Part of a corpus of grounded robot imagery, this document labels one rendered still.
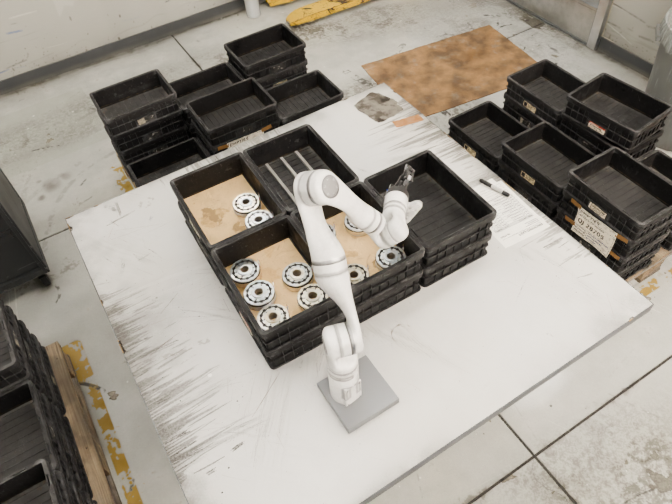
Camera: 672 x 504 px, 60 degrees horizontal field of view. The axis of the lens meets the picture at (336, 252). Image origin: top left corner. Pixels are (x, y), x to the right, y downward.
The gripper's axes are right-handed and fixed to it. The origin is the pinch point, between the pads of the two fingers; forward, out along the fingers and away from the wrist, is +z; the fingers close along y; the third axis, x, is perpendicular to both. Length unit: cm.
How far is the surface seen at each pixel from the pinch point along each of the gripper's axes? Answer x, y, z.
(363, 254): 3.5, 26.2, -13.0
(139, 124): -106, 108, 93
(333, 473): 18, 48, -80
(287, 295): -14, 41, -33
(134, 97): -119, 111, 116
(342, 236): -4.5, 29.5, -5.9
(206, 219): -49, 56, -4
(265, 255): -25, 45, -18
